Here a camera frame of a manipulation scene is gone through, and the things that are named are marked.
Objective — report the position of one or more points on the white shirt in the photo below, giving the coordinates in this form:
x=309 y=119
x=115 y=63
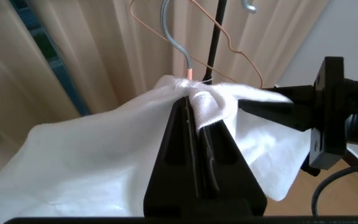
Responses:
x=73 y=155

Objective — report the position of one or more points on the window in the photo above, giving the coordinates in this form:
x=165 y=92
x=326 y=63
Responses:
x=57 y=65

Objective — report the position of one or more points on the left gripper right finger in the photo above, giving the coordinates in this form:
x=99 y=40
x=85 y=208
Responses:
x=232 y=180

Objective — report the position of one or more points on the black clothes rack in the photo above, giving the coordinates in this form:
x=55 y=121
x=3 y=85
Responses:
x=216 y=31

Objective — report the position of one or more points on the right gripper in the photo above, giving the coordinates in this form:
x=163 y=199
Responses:
x=329 y=118

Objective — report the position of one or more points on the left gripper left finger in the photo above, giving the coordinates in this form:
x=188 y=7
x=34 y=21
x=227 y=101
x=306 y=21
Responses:
x=172 y=174

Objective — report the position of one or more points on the beige curtain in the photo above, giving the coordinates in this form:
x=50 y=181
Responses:
x=5 y=77
x=120 y=46

